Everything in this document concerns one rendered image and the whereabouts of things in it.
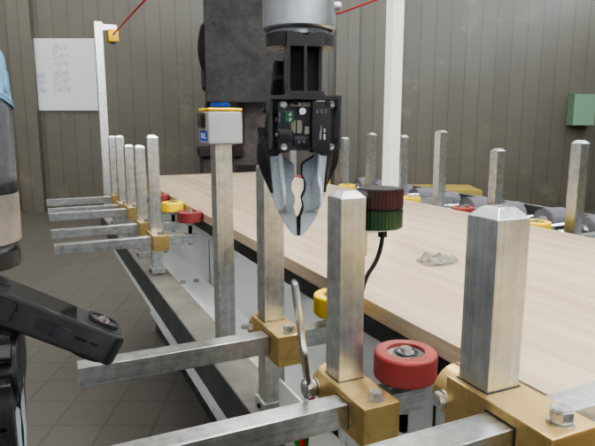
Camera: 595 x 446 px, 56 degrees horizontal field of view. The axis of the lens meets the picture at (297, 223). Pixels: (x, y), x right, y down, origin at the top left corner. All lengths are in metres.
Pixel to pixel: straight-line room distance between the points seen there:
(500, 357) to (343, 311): 0.25
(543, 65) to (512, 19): 0.72
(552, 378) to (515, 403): 0.24
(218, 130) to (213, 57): 5.35
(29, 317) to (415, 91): 7.51
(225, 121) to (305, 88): 0.58
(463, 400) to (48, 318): 0.35
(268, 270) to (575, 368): 0.46
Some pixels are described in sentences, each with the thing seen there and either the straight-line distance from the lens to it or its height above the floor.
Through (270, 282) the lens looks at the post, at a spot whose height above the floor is 0.93.
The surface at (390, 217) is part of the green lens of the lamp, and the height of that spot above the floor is 1.08.
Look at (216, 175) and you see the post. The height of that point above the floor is 1.09.
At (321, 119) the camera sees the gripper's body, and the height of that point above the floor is 1.19.
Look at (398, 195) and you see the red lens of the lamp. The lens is 0.70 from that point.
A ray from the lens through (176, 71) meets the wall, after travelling 7.87.
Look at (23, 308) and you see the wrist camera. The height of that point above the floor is 1.05.
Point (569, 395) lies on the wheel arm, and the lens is 0.56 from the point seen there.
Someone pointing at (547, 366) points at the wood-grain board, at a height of 0.90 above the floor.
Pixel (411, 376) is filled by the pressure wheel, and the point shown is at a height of 0.89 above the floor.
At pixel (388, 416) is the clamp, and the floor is 0.85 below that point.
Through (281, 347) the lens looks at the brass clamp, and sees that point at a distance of 0.89.
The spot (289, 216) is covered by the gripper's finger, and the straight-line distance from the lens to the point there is 0.62.
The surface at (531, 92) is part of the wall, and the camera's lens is 8.31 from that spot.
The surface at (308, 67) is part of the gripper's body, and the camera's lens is 0.58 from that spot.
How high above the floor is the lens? 1.19
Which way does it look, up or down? 10 degrees down
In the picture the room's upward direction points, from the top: straight up
